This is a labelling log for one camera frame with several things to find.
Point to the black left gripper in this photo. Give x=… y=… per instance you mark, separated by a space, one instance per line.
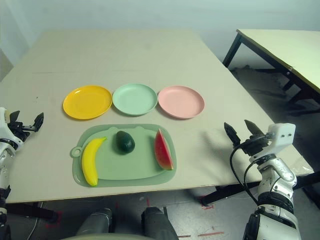
x=17 y=128

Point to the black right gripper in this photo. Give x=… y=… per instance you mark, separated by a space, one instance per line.
x=257 y=146

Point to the yellow toy banana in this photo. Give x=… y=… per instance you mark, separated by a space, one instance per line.
x=88 y=162

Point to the red toy watermelon slice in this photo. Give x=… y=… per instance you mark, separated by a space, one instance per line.
x=162 y=150

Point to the dark green toy avocado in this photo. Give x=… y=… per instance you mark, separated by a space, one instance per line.
x=125 y=143

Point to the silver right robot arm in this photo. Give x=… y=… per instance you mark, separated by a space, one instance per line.
x=282 y=172

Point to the yellow plastic plate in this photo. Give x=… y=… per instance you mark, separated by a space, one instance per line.
x=86 y=102

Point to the pink plate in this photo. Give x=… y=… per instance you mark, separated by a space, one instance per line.
x=180 y=101

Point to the clear plastic sheet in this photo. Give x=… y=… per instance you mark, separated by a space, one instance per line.
x=302 y=166

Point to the black metal table leg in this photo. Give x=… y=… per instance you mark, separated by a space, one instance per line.
x=305 y=180
x=30 y=211

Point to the beige side table black legs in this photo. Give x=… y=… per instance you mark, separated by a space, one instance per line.
x=287 y=45

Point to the mint green plate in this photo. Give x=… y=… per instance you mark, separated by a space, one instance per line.
x=135 y=98

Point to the green silicone cutting board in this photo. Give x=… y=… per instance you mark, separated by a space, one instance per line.
x=130 y=162

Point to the grey left robot leg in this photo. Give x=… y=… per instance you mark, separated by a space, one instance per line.
x=97 y=220

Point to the grey robot leg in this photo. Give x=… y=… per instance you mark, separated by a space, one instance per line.
x=97 y=220
x=157 y=222

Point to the grey right robot leg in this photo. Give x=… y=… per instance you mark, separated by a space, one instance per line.
x=157 y=222

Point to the grey robot torso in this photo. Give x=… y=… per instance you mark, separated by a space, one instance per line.
x=105 y=237

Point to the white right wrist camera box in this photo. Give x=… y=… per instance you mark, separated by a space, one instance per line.
x=282 y=136

